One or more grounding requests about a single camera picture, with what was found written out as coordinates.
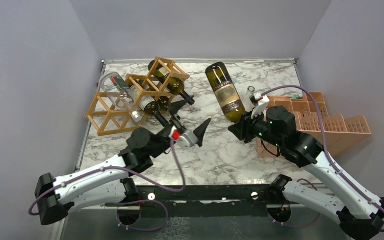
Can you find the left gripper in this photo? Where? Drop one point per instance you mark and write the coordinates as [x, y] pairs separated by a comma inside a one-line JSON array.
[[200, 131]]

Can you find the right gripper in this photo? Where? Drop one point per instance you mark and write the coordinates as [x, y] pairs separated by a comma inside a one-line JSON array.
[[242, 129]]

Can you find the clear slim glass bottle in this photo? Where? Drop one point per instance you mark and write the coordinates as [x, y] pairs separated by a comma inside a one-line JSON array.
[[246, 98]]

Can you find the green wine bottle black neck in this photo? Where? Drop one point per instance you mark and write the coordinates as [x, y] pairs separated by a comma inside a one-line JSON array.
[[175, 85]]

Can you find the green wine bottle black top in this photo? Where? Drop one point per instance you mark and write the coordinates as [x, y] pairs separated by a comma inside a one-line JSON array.
[[148, 105]]

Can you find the green wine bottle silver neck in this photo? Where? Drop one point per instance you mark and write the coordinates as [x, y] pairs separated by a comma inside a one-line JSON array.
[[225, 91]]

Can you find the clear round glass bottle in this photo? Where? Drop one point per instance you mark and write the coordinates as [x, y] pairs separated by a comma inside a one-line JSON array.
[[120, 94]]

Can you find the green wine bottle brown label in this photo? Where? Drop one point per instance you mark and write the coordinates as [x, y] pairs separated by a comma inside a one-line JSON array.
[[164, 103]]

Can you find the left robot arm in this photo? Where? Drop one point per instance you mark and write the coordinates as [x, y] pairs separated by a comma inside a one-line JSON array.
[[110, 181]]

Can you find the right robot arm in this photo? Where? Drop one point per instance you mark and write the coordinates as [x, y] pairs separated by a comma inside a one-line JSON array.
[[358, 212]]

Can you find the wooden wine rack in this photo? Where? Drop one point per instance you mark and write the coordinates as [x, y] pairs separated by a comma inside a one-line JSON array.
[[107, 120]]

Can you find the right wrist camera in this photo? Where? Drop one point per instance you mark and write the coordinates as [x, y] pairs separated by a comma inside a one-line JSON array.
[[260, 102]]

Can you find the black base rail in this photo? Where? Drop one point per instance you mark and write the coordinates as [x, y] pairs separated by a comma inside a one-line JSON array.
[[201, 201]]

